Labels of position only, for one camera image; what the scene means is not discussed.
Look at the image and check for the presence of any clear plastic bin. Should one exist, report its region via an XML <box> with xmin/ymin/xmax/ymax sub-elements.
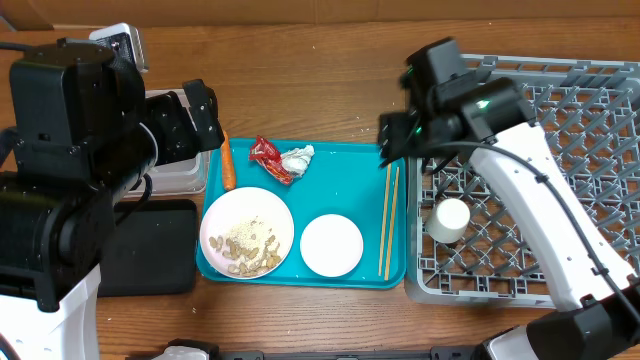
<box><xmin>124</xmin><ymin>89</ymin><xmax>211</xmax><ymax>199</ymax></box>

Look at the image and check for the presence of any black plastic bin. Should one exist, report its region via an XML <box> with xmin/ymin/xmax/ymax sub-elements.
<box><xmin>98</xmin><ymin>199</ymin><xmax>198</xmax><ymax>297</ymax></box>

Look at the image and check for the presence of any orange carrot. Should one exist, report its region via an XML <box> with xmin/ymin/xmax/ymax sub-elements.
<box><xmin>220</xmin><ymin>132</ymin><xmax>237</xmax><ymax>191</ymax></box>

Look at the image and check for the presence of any teal plastic tray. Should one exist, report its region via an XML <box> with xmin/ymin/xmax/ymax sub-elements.
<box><xmin>195</xmin><ymin>137</ymin><xmax>407</xmax><ymax>290</ymax></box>

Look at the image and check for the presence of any wooden chopstick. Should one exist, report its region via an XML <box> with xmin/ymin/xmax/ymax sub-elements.
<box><xmin>378</xmin><ymin>163</ymin><xmax>392</xmax><ymax>276</ymax></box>
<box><xmin>384</xmin><ymin>167</ymin><xmax>400</xmax><ymax>281</ymax></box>

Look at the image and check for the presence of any grey dishwasher rack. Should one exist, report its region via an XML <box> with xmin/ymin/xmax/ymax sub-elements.
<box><xmin>404</xmin><ymin>54</ymin><xmax>639</xmax><ymax>308</ymax></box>

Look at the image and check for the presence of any crumpled white tissue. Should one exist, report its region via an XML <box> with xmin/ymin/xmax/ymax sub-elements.
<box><xmin>281</xmin><ymin>145</ymin><xmax>315</xmax><ymax>177</ymax></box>

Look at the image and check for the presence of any red snack wrapper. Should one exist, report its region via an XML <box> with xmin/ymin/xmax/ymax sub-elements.
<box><xmin>249</xmin><ymin>136</ymin><xmax>293</xmax><ymax>185</ymax></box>

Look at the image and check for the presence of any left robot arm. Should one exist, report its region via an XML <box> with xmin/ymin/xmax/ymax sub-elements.
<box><xmin>1</xmin><ymin>38</ymin><xmax>225</xmax><ymax>359</ymax></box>

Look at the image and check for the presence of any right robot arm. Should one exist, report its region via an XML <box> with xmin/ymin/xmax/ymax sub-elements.
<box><xmin>378</xmin><ymin>38</ymin><xmax>639</xmax><ymax>359</ymax></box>

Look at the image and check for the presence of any white bowl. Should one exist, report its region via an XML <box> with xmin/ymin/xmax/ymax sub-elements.
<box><xmin>300</xmin><ymin>214</ymin><xmax>364</xmax><ymax>278</ymax></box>

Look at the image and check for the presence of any plate with peanuts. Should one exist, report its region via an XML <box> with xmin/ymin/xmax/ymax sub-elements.
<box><xmin>200</xmin><ymin>187</ymin><xmax>295</xmax><ymax>280</ymax></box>

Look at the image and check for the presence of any white cup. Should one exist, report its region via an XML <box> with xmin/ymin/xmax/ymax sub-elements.
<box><xmin>425</xmin><ymin>199</ymin><xmax>471</xmax><ymax>244</ymax></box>

